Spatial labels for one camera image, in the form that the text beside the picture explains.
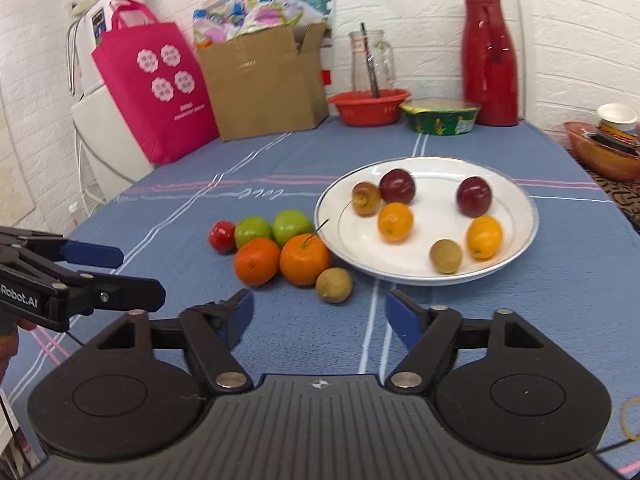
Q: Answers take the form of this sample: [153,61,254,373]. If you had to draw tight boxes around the large orange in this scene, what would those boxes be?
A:
[233,237,281,287]

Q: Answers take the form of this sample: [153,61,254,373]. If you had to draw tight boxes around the brown kiwi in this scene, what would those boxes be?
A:
[314,268,352,304]
[430,238,463,275]

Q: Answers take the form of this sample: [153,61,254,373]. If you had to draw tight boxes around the small red apple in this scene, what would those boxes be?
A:
[208,220,236,255]

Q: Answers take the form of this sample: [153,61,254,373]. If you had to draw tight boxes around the brown kiwi front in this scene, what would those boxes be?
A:
[314,268,352,304]

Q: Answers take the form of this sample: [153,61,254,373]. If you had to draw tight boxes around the yellow orange lemon fruit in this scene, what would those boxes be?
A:
[465,214,503,261]

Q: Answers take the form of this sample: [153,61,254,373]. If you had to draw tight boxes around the orange with stem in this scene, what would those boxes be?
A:
[280,233,332,287]

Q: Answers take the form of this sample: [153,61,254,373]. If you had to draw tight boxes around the small orange tangerine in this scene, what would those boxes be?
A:
[378,203,413,243]

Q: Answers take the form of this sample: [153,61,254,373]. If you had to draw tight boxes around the brownish orange speckled fruit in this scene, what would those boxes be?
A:
[352,181,381,217]

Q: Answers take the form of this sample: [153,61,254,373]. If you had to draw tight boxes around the person's left hand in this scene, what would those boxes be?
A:
[0,320,37,382]

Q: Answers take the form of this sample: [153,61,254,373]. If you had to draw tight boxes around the green apple left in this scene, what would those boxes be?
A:
[234,216,272,249]

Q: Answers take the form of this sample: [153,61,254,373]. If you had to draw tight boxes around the green apple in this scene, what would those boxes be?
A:
[234,216,272,249]
[272,209,314,247]

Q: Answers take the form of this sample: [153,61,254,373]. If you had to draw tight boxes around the white round plate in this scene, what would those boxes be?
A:
[314,157,539,286]

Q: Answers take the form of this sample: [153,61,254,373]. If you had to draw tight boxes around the green apple right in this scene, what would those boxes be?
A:
[272,209,314,247]

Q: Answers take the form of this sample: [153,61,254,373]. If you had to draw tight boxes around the dark red plum right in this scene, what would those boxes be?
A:
[456,177,492,218]

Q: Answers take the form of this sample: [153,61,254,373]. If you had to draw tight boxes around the dark red plum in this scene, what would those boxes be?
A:
[456,177,492,218]
[378,168,416,205]

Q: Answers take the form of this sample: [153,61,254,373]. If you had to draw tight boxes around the dark red plum left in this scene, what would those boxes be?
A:
[378,168,416,205]

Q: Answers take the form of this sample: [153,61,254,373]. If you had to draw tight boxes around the blue checked tablecloth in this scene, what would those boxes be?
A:
[4,122,639,479]

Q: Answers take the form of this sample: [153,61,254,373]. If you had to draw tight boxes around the pink tote bag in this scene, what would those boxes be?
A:
[91,0,219,165]

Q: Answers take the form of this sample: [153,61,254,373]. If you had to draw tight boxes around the green instant noodle bowl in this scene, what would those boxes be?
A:
[400,98,480,136]

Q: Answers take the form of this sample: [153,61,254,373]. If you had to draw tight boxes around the red plastic basket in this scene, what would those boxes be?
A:
[328,89,411,127]

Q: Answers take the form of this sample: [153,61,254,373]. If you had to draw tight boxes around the brown cardboard box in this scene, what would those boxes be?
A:
[198,23,329,141]

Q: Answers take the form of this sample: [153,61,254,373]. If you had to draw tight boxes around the metal stirrer in pitcher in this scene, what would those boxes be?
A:
[360,22,380,99]

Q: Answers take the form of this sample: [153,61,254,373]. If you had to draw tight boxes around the orange patterned bowl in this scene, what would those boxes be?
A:
[564,120,639,182]

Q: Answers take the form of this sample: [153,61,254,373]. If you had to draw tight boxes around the red thermos jug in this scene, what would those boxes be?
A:
[461,0,518,127]

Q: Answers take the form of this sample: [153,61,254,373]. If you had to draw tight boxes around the floral cloth in box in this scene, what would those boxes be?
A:
[192,0,326,50]

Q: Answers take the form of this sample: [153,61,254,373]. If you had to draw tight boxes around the glass pitcher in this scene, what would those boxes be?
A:
[348,29,396,94]

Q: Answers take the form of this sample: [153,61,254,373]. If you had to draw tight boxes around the white paper cup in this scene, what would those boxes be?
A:
[597,103,638,133]

